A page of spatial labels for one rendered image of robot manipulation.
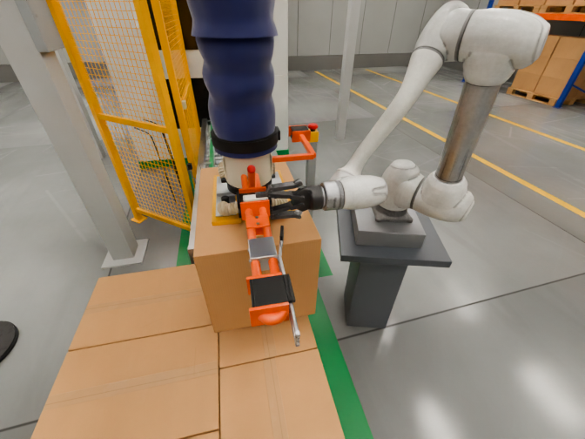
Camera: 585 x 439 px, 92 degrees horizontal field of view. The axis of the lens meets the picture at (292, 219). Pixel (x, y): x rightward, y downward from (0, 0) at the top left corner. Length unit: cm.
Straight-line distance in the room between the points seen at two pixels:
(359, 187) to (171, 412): 99
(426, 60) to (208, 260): 89
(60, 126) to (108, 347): 132
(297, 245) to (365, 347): 117
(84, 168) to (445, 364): 253
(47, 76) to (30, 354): 160
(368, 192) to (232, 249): 44
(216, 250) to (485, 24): 98
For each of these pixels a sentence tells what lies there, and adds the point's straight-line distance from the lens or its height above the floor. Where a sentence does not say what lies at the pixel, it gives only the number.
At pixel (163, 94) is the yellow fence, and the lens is 205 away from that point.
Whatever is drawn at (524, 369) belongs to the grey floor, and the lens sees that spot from 228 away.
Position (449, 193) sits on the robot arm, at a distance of 128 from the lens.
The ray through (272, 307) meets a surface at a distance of 54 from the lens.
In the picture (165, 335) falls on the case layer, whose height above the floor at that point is 54.
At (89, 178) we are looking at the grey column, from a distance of 230.
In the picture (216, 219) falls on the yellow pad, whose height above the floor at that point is 109.
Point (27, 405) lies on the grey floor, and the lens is 223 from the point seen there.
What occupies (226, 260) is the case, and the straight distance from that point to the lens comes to 90.
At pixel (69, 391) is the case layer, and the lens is 144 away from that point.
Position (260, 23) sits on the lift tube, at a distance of 88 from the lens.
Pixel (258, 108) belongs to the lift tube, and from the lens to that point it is 91.
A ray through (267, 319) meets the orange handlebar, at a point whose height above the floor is 121.
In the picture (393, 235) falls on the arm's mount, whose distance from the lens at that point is 139.
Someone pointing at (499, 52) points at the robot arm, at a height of 157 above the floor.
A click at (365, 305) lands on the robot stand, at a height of 23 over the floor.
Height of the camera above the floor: 166
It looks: 37 degrees down
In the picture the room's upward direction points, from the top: 1 degrees clockwise
